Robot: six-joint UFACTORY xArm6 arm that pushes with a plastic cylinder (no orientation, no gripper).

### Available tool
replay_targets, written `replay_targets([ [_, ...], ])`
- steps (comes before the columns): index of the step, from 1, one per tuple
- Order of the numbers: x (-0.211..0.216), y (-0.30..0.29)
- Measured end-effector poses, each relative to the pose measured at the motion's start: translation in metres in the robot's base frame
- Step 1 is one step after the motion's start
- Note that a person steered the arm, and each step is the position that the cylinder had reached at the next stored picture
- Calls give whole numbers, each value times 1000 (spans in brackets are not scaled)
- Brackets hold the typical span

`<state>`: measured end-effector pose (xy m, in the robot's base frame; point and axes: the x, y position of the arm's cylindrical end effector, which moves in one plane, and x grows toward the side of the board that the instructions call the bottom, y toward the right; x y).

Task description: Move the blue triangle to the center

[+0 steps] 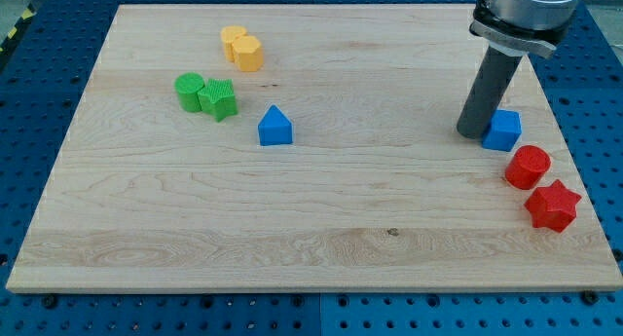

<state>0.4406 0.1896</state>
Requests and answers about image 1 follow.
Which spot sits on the wooden board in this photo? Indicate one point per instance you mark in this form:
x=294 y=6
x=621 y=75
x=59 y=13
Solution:
x=377 y=193

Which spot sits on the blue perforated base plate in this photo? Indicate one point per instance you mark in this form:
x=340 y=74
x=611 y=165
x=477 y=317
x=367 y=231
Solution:
x=41 y=86

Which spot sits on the red cylinder block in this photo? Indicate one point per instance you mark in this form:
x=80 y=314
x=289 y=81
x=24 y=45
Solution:
x=527 y=167

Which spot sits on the red star block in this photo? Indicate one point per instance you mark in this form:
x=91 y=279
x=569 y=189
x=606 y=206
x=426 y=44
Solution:
x=553 y=206

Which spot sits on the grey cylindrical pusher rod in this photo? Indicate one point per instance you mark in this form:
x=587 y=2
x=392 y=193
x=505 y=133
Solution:
x=491 y=82

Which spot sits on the green cylinder block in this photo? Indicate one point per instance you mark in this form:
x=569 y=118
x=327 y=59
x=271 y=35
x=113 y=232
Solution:
x=187 y=86

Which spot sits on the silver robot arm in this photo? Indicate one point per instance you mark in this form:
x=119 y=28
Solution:
x=520 y=27

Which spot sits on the blue triangle block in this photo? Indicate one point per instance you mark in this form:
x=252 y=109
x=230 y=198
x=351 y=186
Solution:
x=275 y=128

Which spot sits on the green star block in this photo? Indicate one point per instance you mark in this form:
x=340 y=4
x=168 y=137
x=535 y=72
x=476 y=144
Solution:
x=218 y=99

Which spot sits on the yellow cylinder block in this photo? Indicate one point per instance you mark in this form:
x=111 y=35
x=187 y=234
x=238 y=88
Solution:
x=228 y=35

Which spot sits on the blue cube block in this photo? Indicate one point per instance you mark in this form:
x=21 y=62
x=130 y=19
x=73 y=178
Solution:
x=503 y=131

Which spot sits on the yellow hexagon block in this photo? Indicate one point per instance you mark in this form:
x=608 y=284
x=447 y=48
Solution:
x=248 y=53

